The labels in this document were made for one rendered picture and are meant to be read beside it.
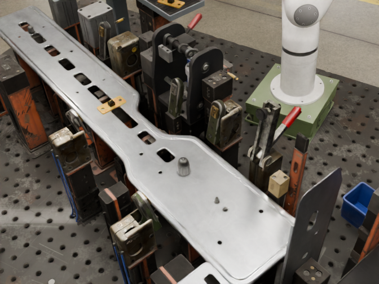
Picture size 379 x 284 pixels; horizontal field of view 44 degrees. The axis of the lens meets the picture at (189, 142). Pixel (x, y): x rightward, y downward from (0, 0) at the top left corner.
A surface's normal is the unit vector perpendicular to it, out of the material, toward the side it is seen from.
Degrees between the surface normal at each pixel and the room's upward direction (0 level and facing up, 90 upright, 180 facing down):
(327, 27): 0
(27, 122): 90
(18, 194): 0
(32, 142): 90
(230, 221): 0
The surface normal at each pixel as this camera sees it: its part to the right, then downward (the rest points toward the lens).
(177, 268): -0.04, -0.69
